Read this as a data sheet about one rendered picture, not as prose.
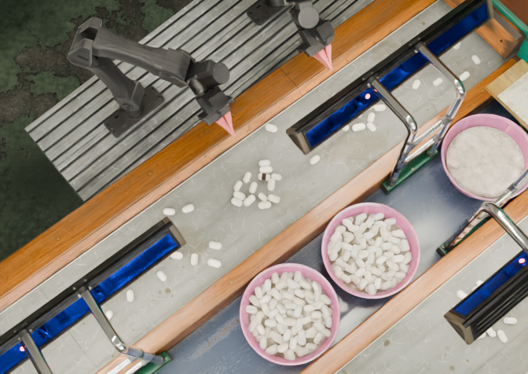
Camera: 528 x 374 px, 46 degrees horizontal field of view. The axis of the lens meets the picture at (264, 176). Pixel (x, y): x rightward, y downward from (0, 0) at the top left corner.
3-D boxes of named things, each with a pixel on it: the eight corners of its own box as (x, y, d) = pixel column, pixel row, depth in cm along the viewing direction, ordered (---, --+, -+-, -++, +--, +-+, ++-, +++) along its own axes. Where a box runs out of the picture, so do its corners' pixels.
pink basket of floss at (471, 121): (430, 203, 183) (438, 192, 174) (438, 121, 192) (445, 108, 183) (523, 217, 180) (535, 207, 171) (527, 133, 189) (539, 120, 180)
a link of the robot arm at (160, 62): (193, 51, 162) (77, 11, 157) (184, 81, 159) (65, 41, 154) (186, 71, 173) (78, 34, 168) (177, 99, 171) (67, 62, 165)
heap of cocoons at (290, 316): (231, 309, 175) (229, 305, 169) (297, 258, 179) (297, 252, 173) (282, 379, 168) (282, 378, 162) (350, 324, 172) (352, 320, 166)
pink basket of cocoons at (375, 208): (303, 272, 178) (303, 265, 169) (348, 196, 185) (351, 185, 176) (386, 321, 172) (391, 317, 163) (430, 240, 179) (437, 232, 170)
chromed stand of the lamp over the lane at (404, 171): (345, 148, 190) (358, 77, 148) (394, 111, 194) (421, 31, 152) (386, 195, 185) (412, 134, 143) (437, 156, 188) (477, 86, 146)
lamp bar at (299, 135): (284, 133, 153) (284, 120, 147) (471, -2, 164) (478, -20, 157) (305, 156, 151) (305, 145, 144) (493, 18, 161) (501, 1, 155)
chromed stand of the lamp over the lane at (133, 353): (76, 349, 174) (6, 331, 132) (136, 304, 177) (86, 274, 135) (112, 406, 168) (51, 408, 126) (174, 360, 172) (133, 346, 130)
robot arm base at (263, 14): (303, -24, 204) (289, -36, 206) (258, 12, 200) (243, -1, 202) (303, -9, 211) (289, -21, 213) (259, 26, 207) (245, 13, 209)
